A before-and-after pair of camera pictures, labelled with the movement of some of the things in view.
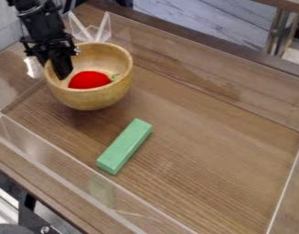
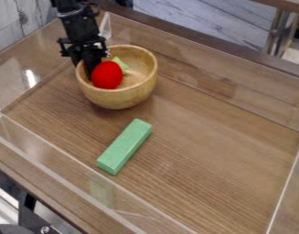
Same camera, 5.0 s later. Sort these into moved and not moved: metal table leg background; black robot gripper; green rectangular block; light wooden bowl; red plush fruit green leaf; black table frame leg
Moved: light wooden bowl; black robot gripper; red plush fruit green leaf
Not moved: metal table leg background; green rectangular block; black table frame leg
